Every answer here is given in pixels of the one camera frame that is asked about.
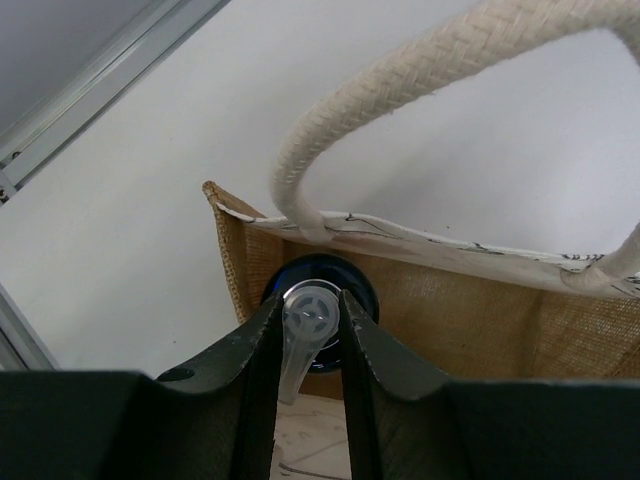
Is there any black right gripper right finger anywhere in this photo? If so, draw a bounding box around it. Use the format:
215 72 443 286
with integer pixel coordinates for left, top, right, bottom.
339 292 639 479

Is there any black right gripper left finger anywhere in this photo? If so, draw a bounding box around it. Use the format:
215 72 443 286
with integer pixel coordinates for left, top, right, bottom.
1 294 283 479

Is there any canvas and burlap tote bag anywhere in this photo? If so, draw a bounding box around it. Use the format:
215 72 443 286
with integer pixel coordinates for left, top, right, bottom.
203 1 639 385

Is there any dark blue pump bottle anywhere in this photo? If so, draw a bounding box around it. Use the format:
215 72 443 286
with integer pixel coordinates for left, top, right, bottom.
261 253 379 405

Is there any aluminium left corner post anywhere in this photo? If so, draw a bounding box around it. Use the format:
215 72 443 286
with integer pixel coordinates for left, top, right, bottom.
1 1 226 202

